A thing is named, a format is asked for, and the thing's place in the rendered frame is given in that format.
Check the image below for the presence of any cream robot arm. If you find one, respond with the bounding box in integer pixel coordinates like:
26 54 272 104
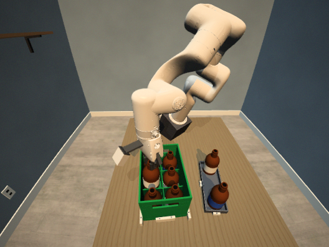
112 4 246 166

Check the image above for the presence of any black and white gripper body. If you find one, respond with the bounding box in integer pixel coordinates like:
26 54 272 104
137 135 163 162

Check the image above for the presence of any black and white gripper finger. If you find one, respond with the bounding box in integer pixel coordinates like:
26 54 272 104
143 154 149 164
150 153 163 171

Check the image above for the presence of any dark green crate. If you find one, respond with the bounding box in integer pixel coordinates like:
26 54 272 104
138 147 192 221

